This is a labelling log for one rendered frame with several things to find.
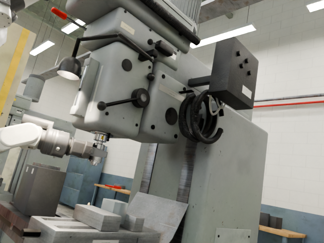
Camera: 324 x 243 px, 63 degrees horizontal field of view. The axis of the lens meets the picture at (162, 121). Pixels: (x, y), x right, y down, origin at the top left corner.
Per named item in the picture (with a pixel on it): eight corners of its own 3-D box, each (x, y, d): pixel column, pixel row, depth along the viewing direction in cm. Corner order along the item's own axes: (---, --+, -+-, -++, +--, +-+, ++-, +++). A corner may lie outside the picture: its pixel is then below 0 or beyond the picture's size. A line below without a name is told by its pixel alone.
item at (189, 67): (155, 77, 101) (165, 31, 105) (120, 85, 117) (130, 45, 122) (251, 133, 154) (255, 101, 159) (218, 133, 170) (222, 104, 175)
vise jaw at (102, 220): (100, 231, 67) (104, 214, 68) (71, 217, 77) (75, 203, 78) (118, 231, 71) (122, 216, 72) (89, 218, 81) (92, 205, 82)
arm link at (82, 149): (95, 137, 89) (59, 127, 84) (87, 165, 87) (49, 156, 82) (87, 139, 100) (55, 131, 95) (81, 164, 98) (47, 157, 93)
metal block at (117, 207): (110, 223, 74) (114, 201, 75) (98, 218, 78) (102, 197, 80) (124, 224, 78) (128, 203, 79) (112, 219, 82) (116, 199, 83)
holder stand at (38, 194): (23, 215, 101) (38, 163, 105) (12, 205, 118) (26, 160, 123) (54, 218, 108) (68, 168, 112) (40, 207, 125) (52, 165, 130)
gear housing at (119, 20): (114, 29, 87) (120, 3, 89) (78, 46, 104) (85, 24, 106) (179, 72, 109) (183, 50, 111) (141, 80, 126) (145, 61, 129)
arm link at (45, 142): (51, 153, 83) (12, 144, 79) (47, 157, 93) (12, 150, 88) (61, 120, 88) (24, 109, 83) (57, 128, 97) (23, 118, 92)
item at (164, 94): (145, 132, 95) (159, 67, 101) (108, 132, 112) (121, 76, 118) (179, 145, 108) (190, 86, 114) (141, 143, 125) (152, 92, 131)
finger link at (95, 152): (105, 159, 93) (87, 155, 91) (107, 150, 94) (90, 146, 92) (106, 159, 92) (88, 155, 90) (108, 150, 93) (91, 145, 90)
